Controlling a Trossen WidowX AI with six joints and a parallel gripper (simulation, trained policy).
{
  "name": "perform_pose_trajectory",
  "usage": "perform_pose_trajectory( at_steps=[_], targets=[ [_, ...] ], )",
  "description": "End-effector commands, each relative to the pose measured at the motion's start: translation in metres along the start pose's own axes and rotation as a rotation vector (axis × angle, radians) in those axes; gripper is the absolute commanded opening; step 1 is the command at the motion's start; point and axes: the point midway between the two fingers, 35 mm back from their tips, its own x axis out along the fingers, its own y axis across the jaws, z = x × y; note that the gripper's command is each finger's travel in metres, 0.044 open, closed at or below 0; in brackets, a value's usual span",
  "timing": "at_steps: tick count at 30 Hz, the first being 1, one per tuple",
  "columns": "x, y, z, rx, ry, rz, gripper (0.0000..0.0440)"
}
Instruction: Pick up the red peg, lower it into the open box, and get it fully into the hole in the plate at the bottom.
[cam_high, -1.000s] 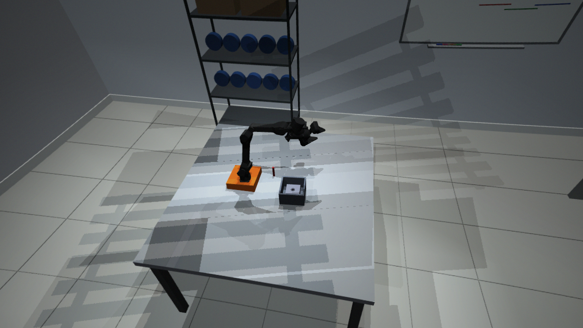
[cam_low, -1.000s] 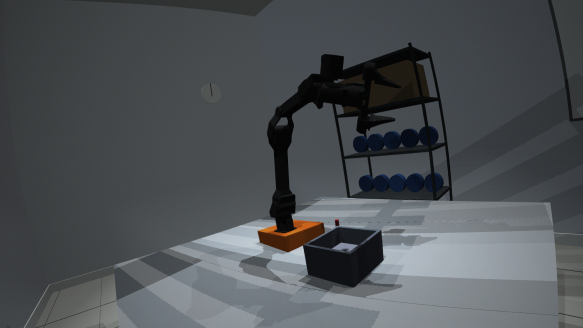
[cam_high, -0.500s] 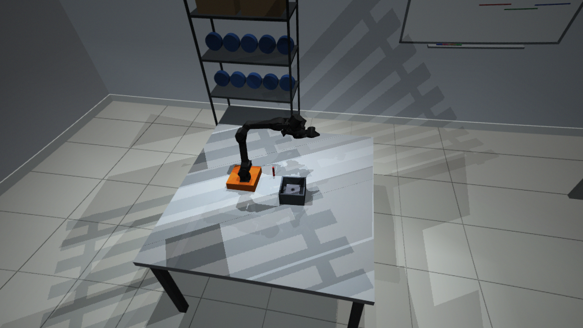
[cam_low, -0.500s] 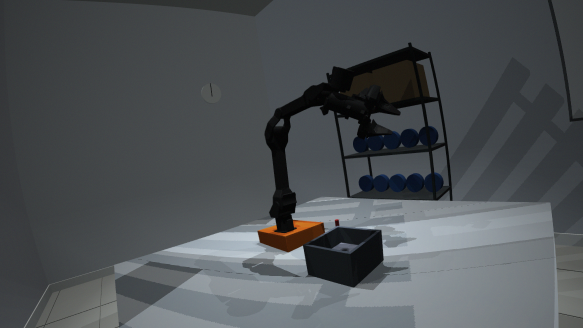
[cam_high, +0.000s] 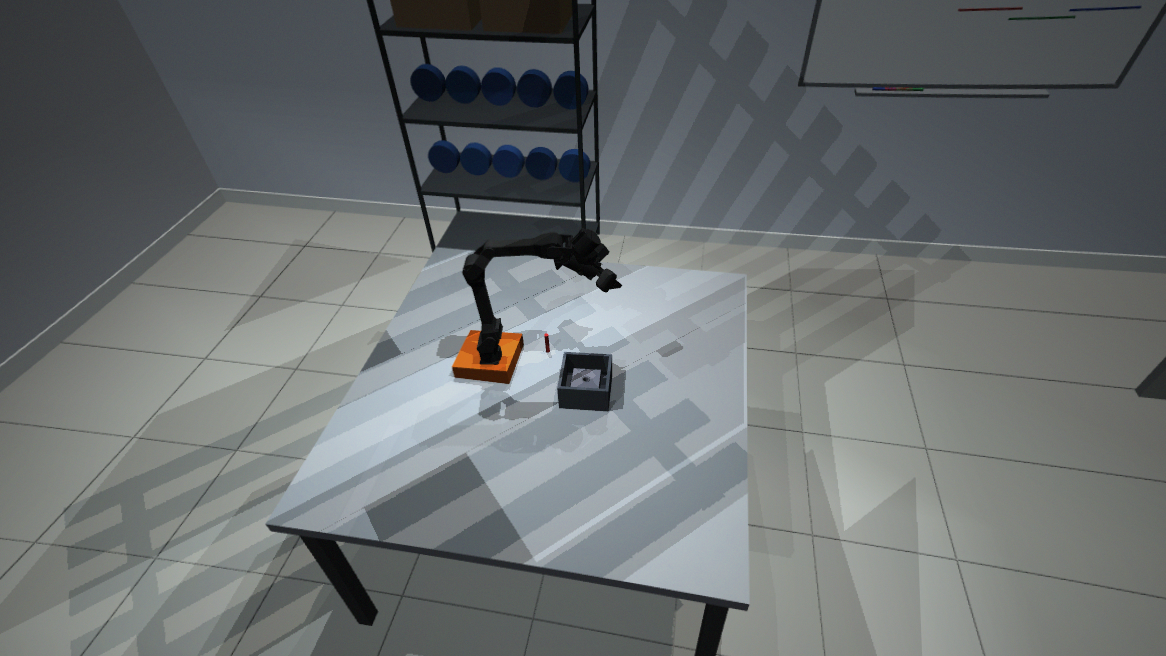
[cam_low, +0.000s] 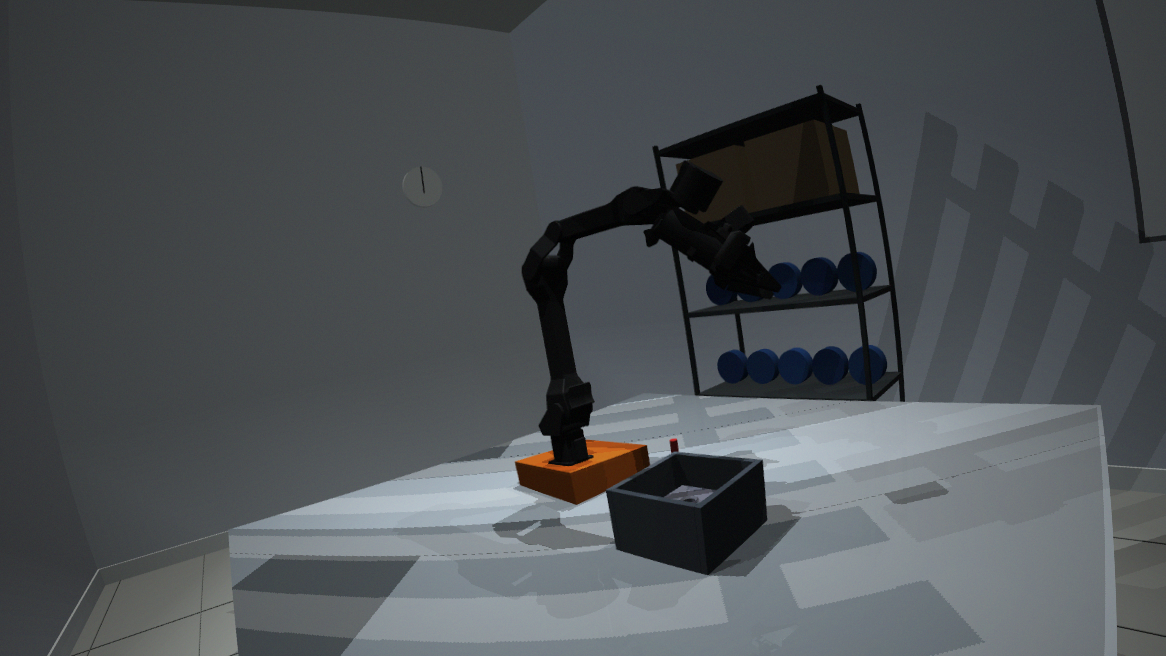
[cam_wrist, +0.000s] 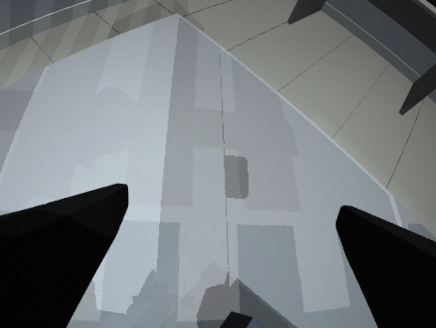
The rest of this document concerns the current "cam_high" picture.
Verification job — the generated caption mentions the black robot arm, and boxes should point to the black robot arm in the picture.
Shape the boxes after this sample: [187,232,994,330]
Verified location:
[463,228,609,365]

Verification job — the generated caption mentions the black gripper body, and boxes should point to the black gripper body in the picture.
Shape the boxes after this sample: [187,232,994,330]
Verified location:
[577,256,617,292]

